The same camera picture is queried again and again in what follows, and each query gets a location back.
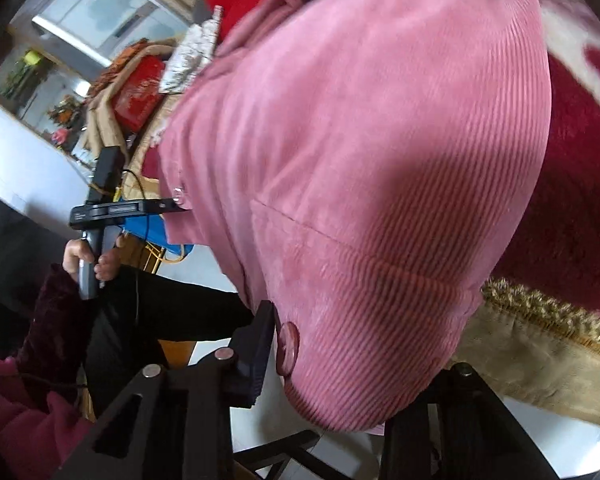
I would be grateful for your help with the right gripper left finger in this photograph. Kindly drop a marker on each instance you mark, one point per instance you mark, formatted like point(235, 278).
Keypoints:
point(175, 424)

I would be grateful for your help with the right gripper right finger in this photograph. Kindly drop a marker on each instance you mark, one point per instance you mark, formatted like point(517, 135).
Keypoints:
point(458, 428)

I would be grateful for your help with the person left hand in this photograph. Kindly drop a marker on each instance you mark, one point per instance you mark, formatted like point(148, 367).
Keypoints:
point(106, 266)

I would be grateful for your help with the blue bag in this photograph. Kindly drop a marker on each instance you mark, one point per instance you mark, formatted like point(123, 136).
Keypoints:
point(153, 229)

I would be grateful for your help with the beige coat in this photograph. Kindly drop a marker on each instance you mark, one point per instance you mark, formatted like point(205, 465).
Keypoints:
point(140, 149)

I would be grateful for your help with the red gift box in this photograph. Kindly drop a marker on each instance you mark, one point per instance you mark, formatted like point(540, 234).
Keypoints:
point(139, 95)

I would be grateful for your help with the display shelf with plants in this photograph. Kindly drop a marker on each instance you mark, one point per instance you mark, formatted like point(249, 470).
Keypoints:
point(45, 97)

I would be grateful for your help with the floral plush blanket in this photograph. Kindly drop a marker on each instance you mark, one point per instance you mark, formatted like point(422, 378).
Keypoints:
point(555, 234)

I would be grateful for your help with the orange black folded cloth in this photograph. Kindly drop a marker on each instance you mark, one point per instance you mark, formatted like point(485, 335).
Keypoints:
point(116, 66)

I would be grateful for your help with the dark red left sleeve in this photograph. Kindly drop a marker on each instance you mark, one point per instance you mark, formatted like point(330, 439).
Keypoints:
point(40, 424)

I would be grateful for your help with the white patterned cushion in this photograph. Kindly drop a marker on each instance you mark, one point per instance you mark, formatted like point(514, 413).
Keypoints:
point(192, 55)

